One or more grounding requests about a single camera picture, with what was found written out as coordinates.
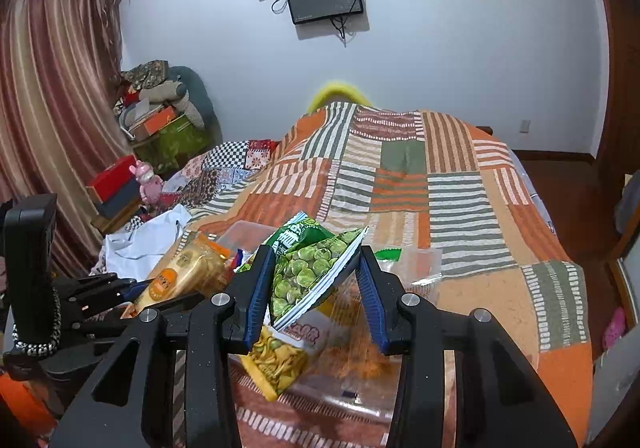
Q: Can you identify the checkered floral quilt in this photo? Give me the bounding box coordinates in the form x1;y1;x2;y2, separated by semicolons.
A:
90;139;281;273

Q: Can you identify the green pea snack packet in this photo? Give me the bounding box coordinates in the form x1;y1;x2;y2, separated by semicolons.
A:
235;212;370;331

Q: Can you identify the black monitor cable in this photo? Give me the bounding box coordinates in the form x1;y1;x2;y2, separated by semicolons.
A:
330;18;351;47

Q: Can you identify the dark box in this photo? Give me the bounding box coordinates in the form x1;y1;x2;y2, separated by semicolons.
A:
95;185;143;221

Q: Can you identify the clear bag of orange snacks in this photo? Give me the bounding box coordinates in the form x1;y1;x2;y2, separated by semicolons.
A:
295;295;406;394

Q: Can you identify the green patterned box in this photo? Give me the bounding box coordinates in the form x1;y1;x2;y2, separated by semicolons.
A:
132;115;213;171

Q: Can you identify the pink slipper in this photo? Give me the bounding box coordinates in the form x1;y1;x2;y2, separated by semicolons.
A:
602;307;627;351

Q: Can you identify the striped pink curtain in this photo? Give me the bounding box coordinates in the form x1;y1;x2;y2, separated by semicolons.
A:
0;0;133;279

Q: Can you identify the white cloth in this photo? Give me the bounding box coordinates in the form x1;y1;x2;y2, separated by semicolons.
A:
91;205;193;276

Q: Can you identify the orange label cracker pack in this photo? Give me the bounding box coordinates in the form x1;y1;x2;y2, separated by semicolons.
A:
122;232;232;319

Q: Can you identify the floral patterned cloth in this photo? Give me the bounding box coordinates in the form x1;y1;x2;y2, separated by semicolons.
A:
120;60;171;88

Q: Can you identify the yellow plush toy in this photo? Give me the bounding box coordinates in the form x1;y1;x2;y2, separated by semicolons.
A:
306;82;373;113

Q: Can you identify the grey plush toy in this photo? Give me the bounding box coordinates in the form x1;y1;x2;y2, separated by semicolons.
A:
135;66;217;129

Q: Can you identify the yellow chip packet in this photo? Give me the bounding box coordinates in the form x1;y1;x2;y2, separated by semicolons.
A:
240;323;321;403

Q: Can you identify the red box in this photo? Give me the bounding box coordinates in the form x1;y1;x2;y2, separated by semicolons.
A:
86;155;138;203

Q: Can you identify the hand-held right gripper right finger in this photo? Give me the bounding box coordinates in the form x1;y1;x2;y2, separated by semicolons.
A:
356;244;581;448

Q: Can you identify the pink rabbit toy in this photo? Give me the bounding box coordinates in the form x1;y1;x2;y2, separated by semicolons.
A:
131;160;166;203

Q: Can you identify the grey cloth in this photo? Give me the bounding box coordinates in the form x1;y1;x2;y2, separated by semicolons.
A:
614;172;640;233

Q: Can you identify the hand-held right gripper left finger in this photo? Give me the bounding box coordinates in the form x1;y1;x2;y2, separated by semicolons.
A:
47;244;277;448

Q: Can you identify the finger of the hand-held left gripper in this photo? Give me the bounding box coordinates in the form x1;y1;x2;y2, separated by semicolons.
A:
79;293;206;335
67;273;153;303

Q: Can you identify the green topped clear bag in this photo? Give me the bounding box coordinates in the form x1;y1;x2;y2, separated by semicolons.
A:
375;248;443;289

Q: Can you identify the orange box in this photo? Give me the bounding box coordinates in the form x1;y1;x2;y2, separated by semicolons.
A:
132;106;178;141

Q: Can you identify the wooden door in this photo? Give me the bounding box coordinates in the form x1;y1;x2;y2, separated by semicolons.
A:
582;0;640;169

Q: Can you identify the striped patchwork blanket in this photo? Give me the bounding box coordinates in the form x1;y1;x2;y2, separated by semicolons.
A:
190;102;593;448

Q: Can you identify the clear plastic container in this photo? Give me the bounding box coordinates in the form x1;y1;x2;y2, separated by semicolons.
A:
216;220;541;421

